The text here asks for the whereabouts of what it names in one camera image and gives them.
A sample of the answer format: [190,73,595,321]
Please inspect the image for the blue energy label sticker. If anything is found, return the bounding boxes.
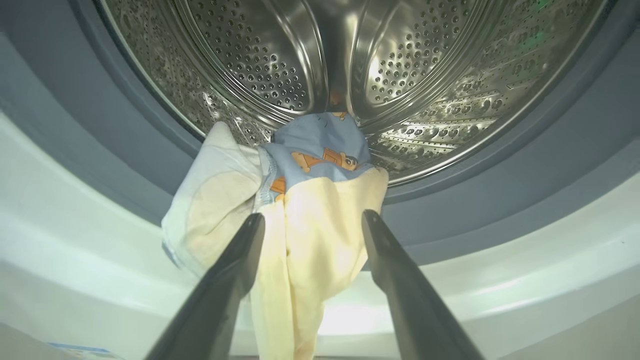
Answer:
[47,342,126,360]

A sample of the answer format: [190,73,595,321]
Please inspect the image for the blue cartoon print garment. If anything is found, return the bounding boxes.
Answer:
[161,111,390,360]

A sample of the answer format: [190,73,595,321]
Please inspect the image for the perforated steel drum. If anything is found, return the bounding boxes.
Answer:
[95,0,608,188]

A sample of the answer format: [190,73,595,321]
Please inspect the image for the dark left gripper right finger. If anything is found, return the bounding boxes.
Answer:
[361,209,486,360]

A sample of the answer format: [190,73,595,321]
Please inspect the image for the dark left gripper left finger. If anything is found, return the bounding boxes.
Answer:
[145,213,266,360]

